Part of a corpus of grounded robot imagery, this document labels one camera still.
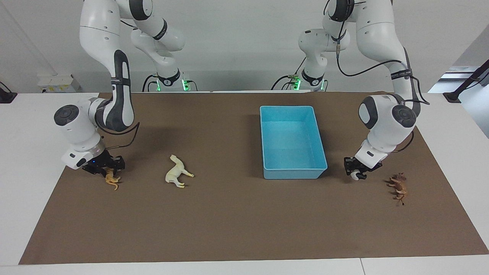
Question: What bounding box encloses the orange striped tiger toy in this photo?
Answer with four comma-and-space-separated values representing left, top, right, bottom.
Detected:
105, 169, 122, 191

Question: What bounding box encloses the brown lion toy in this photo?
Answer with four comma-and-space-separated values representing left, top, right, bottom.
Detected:
386, 173, 408, 207

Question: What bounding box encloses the cream white horse toy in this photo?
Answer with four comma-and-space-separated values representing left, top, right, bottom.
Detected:
165, 154, 194, 188

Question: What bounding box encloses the light blue plastic storage box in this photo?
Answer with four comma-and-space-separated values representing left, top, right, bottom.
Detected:
260, 106, 328, 180

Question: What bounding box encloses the white cardboard box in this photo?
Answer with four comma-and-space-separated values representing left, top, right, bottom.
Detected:
37, 74, 81, 93

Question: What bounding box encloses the black table clamp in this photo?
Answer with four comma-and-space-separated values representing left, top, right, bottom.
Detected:
0, 82, 18, 104

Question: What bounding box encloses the brown paper table mat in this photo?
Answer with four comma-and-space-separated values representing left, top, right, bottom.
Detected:
18, 92, 489, 265

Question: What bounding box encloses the black right base cable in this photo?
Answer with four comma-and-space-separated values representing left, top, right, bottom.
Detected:
142, 74, 159, 92

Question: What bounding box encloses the black base cable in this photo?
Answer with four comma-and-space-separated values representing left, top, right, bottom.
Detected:
142, 74, 159, 92
271, 57, 307, 91

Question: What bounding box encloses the black left base cable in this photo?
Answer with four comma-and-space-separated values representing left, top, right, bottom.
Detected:
271, 57, 307, 91

